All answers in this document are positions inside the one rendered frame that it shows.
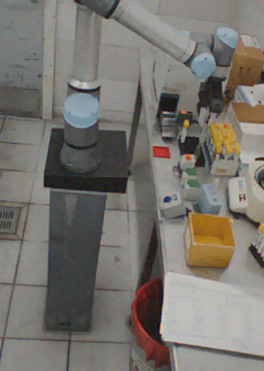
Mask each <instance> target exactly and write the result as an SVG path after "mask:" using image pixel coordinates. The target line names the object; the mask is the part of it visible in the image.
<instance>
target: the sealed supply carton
mask: <svg viewBox="0 0 264 371"><path fill-rule="evenodd" d="M237 33H238V35H239V39H238V42H237V47H236V49H235V52H234V58H233V61H232V63H233V64H232V67H231V71H230V74H229V76H228V79H227V82H226V86H225V87H229V88H235V89H236V88H237V86H245V87H253V86H254V85H257V83H258V80H259V78H260V75H261V70H262V67H263V64H264V54H263V52H262V50H261V47H260V44H259V40H258V38H257V36H254V35H249V34H245V33H240V32H237Z"/></svg>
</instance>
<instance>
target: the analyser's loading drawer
mask: <svg viewBox="0 0 264 371"><path fill-rule="evenodd" d="M159 111H160V116H161V128H162V136H169V137H178V135H179V131H180V130H179V129H178V128H177V121H178V119H176V118H175V117H176V114H174V109H173V107H165V106H160V109H159Z"/></svg>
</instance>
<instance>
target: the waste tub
mask: <svg viewBox="0 0 264 371"><path fill-rule="evenodd" d="M183 240H184V248H185V256H186V264H187V266H196V267H205V268H215V269H224V268H225V266H227V267H228V266H229V264H230V262H231V259H232V258H233V255H234V253H235V251H236V248H238V246H237V244H236V239H235V235H234V231H233V227H232V223H231V218H230V216H217V215H209V214H192V213H189V217H188V221H187V224H186V227H185V230H184V233H183Z"/></svg>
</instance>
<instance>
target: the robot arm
mask: <svg viewBox="0 0 264 371"><path fill-rule="evenodd" d="M72 1H73V2H74V3H75V4H76V15H75V31H74V48H73V74H72V75H70V76H68V82H67V98H66V101H65V102H64V143H63V148H62V150H61V153H60V161H61V164H62V166H63V167H64V168H65V169H67V170H69V171H71V172H74V173H90V172H92V171H94V170H96V169H98V168H99V167H100V166H101V165H102V163H103V152H102V149H101V146H100V144H99V120H100V112H101V111H100V96H101V87H102V81H101V79H100V78H99V77H98V68H99V59H100V49H101V38H102V28H103V19H104V18H105V19H107V20H110V19H113V20H115V21H116V22H118V23H119V24H121V25H123V26H125V27H126V28H128V29H129V30H131V31H132V32H134V33H135V34H136V35H137V36H138V37H141V38H143V39H144V40H146V41H147V42H149V43H150V44H151V45H153V46H155V47H156V48H158V49H161V50H162V51H164V53H166V54H167V55H169V56H171V57H172V58H174V59H175V60H177V61H178V62H180V63H182V64H184V65H185V66H187V67H188V68H190V69H191V72H192V73H193V75H194V76H195V77H198V78H207V77H208V81H206V82H201V83H200V87H199V90H200V92H199V90H198V93H197V95H198V98H199V102H198V103H197V104H196V111H197V117H198V123H199V125H200V126H201V128H203V127H204V121H205V116H206V115H207V113H208V109H207V107H208V106H209V117H208V121H207V127H206V128H208V127H209V126H210V125H211V124H212V123H213V122H214V121H215V120H216V118H218V116H219V115H220V114H221V112H222V111H223V101H222V99H223V96H222V86H221V83H222V82H223V81H225V80H226V77H227V76H228V75H229V72H230V68H231V64H232V61H233V58H234V52H235V49H236V47H237V42H238V39H239V35H238V33H237V32H236V31H235V30H233V29H231V28H228V27H220V28H219V29H218V31H217V33H216V35H214V34H213V35H211V34H203V33H195V32H192V31H190V32H186V31H182V32H180V31H179V30H178V29H177V28H175V27H174V26H172V25H169V24H168V23H166V22H165V21H164V20H163V19H161V18H160V17H159V16H157V15H156V14H152V13H151V12H150V11H149V10H147V9H146V8H144V7H143V6H141V5H140V4H139V3H137V2H135V1H134V0H72ZM200 88H201V89H200Z"/></svg>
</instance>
